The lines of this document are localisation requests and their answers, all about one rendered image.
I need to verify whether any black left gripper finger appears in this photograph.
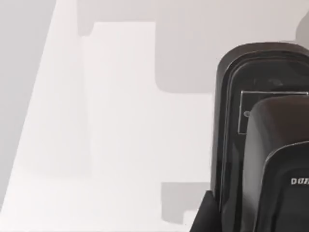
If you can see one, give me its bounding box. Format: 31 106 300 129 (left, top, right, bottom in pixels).
189 189 221 232

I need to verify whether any black stapler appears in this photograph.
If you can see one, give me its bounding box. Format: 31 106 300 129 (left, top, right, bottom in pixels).
209 42 309 232

